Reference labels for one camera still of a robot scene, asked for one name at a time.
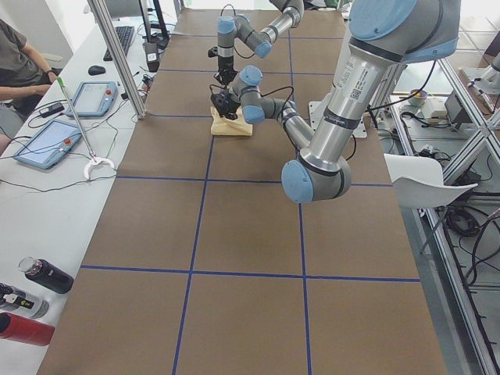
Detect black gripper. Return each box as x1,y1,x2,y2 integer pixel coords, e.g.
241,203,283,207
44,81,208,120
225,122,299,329
223,98,240,119
214,55,237,86

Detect cream long sleeve printed shirt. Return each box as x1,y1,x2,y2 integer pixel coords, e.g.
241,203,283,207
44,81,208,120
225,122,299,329
210,105,253,136

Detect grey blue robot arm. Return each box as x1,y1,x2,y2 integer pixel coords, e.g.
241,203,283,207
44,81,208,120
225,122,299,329
211,1,461,203
208,0,305,86

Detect black power adapter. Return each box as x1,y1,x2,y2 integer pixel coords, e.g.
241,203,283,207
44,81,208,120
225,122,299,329
143,41,160,73

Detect black keyboard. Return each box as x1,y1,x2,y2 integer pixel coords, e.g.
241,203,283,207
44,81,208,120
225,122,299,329
115,26,135,56

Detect black computer mouse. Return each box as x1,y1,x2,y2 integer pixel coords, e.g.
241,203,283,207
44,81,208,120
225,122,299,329
87,65,106,76

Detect far blue teach pendant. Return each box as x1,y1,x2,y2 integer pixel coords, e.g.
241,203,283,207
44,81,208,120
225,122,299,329
72,81,117,118

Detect blue teach pendant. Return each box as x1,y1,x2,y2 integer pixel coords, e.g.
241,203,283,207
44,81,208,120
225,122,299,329
13,119,81,170
72,81,117,118

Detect reacher grabber stick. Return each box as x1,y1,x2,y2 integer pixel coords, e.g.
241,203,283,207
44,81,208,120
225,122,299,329
56,77,116,180

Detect black phone on desk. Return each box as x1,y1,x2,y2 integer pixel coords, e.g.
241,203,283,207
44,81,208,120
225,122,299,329
39,102,65,118

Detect near blue teach pendant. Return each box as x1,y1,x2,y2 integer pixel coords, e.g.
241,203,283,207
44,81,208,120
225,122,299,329
13,119,81,170

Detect green bowl with yellow ball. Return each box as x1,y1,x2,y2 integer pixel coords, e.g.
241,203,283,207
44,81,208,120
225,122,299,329
408,89,428,108

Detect seated person in grey shirt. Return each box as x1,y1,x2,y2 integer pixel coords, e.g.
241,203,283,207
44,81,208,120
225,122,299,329
0,18,59,157

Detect white plastic chair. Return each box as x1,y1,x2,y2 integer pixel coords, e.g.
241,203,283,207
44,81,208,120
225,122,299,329
383,152,479,255

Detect black water bottle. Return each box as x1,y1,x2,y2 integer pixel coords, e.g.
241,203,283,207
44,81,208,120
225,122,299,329
18,256,74,294

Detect grey water bottle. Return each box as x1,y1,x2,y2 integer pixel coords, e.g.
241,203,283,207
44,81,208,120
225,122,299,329
1,284,49,320

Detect red water bottle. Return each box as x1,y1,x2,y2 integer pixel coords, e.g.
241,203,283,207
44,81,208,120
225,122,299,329
1,312,55,346

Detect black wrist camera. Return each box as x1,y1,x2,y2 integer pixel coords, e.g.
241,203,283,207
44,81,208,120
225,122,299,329
209,84,229,117
207,46,219,58

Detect aluminium frame post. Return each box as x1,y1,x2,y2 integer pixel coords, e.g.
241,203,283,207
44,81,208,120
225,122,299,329
87,0,146,120

